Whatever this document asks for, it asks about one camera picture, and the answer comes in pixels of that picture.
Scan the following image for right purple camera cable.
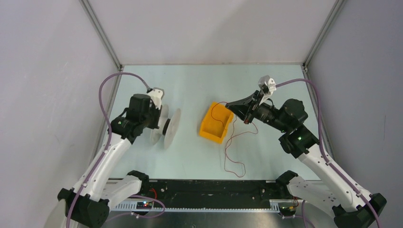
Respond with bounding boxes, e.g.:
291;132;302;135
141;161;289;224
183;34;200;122
275;78;383;228

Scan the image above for aluminium frame post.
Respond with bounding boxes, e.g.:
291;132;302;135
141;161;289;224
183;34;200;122
79;0;123;71
302;0;347;72

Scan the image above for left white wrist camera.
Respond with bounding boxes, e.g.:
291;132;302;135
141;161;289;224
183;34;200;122
147;87;164;110

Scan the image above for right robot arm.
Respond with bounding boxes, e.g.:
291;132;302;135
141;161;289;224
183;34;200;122
225;91;387;228

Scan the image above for aluminium frame post left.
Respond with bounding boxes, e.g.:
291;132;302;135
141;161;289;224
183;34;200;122
79;0;123;71

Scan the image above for white perforated cable spool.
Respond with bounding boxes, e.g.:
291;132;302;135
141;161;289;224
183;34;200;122
150;105;181;149

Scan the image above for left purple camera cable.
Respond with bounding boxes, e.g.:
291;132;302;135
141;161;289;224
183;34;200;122
65;72;151;228

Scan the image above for right controller board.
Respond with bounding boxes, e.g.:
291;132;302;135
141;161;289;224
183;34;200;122
279;205;297;217

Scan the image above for left controller board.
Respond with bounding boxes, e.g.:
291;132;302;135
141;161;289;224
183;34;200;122
136;201;153;210

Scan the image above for purple camera cable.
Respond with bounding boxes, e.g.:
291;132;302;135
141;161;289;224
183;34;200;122
65;72;151;228
275;78;383;228

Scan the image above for aluminium frame post right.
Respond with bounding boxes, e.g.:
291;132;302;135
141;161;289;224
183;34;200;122
302;0;347;72

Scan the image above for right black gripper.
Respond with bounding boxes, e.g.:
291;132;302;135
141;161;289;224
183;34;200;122
226;90;290;133

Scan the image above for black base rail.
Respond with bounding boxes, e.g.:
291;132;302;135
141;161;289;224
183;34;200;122
139;179;293;209

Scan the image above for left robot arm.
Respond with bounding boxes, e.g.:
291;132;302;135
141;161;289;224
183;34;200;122
58;89;163;228

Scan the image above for orange plastic bin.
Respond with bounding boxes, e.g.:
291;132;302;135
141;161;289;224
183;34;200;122
199;102;234;144

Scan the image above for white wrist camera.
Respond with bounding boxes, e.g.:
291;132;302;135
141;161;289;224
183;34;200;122
258;75;276;105
147;87;164;110

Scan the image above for controller board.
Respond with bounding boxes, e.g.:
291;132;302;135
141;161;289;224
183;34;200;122
136;201;153;210
279;205;297;217

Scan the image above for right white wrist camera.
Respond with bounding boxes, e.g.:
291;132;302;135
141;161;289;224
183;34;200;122
258;75;276;105

